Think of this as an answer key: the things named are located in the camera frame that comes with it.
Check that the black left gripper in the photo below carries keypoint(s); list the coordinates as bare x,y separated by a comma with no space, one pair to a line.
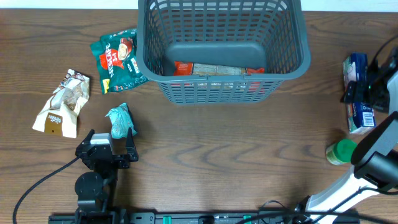
132,155

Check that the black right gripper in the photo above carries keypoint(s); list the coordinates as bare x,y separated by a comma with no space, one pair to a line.
372,93

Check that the blue tissue pack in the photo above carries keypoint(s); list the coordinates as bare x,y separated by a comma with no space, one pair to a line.
360,116

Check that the orange tan noodle packet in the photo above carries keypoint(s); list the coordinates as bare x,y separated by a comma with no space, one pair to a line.
206,70

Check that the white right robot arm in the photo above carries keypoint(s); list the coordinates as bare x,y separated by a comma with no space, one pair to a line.
373,162

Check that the teal crumpled snack packet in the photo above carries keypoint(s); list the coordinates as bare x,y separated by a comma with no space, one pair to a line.
121,120

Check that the white brown snack bag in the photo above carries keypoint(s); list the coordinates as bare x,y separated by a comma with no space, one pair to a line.
60,113

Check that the green lid jar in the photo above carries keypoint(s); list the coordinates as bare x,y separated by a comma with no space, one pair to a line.
340,152

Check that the green Nescafe coffee bag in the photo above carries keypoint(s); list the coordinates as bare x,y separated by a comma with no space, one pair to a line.
115,56

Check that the grey plastic basket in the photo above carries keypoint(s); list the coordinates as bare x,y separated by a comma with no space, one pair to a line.
251,34

